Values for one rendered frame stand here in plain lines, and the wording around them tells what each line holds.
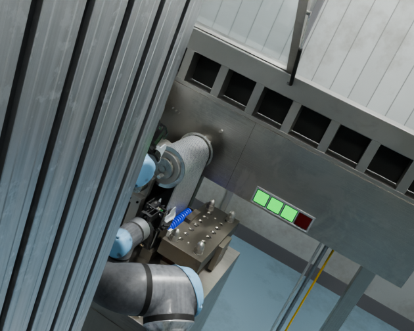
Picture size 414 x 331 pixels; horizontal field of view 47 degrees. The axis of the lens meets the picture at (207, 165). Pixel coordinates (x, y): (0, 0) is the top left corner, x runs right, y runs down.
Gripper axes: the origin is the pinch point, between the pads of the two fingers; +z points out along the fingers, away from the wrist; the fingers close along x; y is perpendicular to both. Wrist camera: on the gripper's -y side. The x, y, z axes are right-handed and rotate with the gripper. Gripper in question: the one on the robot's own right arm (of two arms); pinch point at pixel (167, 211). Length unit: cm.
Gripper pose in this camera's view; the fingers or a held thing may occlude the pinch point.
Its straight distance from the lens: 170.7
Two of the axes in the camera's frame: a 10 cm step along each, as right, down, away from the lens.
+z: 3.8, -2.4, 8.9
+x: -8.5, -4.8, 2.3
